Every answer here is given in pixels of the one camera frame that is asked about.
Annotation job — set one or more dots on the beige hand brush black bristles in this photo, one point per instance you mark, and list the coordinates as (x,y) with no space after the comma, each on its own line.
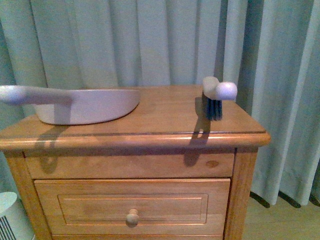
(214,93)

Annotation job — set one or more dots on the wooden drawer front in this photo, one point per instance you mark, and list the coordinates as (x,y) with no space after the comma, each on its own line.
(165,206)

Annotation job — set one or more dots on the beige plastic dustpan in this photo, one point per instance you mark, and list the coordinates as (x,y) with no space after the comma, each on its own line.
(72,107)

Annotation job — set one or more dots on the white air purifier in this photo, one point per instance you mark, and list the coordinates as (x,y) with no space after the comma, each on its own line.
(14,222)

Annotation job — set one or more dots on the wooden nightstand cabinet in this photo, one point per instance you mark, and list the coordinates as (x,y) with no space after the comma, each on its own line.
(165,137)

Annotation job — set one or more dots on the round wooden drawer knob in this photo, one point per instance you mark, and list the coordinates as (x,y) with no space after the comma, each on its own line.
(132,218)

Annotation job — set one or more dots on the pale green curtain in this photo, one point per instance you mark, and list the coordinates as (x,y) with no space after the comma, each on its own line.
(269,48)

